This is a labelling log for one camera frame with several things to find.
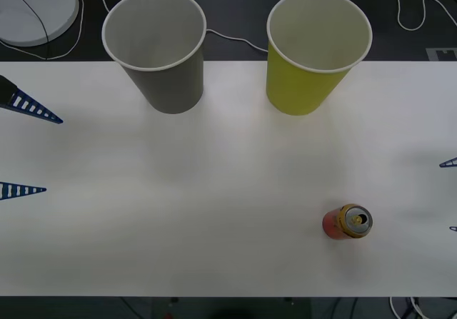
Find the yellow-green plastic waste bin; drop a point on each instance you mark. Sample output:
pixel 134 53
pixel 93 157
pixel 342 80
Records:
pixel 296 87

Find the grey plastic waste bin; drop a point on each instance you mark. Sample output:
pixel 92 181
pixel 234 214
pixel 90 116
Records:
pixel 171 87

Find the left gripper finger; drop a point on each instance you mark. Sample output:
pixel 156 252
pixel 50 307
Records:
pixel 10 191
pixel 10 99

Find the white round disc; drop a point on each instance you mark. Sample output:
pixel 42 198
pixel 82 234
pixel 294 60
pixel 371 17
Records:
pixel 32 15

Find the red drink can gold top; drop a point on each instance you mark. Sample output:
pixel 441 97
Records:
pixel 353 222

